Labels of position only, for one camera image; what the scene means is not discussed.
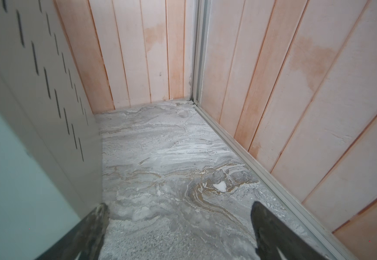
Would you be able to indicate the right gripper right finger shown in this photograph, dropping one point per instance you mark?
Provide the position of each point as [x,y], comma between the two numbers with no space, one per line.
[275,241]

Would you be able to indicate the grey metal cabinet box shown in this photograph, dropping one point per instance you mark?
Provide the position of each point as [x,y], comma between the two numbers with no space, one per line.
[50,148]

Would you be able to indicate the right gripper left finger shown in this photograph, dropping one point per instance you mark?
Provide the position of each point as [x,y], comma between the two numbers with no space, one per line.
[84,241]

